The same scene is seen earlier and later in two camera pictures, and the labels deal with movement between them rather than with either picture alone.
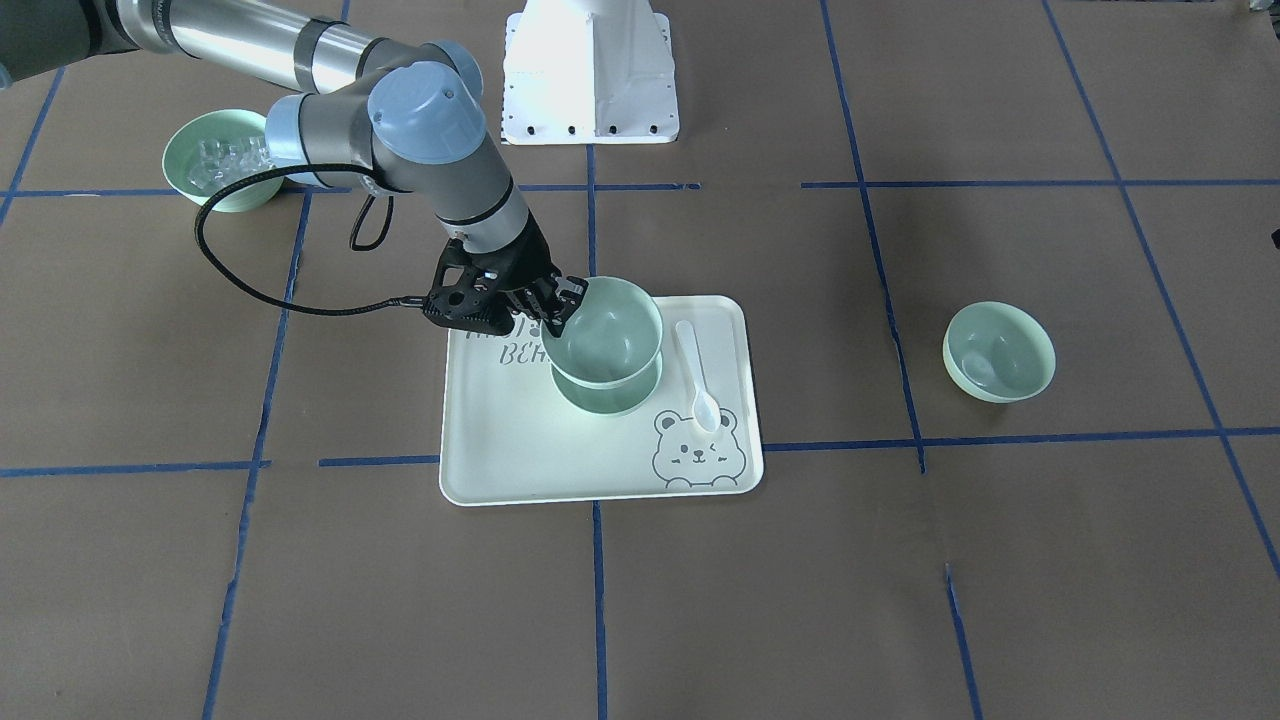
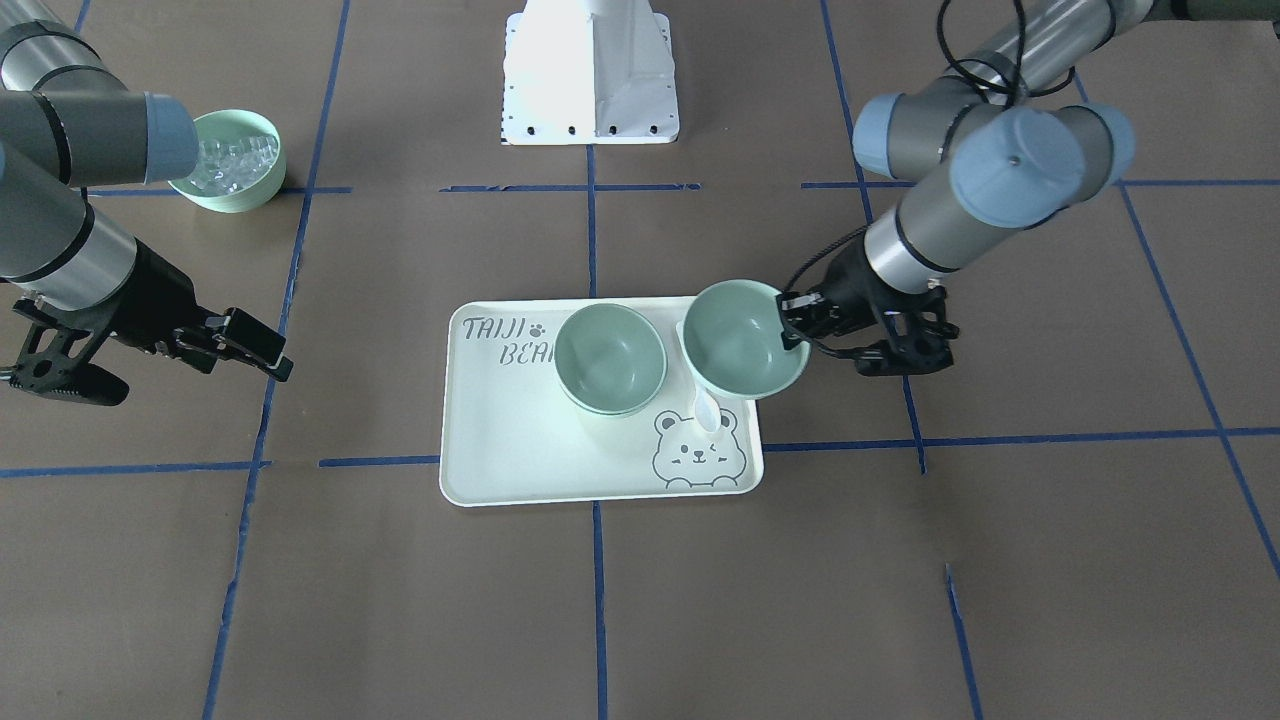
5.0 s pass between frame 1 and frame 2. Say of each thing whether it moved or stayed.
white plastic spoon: stayed
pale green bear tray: stayed
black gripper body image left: moved
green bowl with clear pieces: stayed
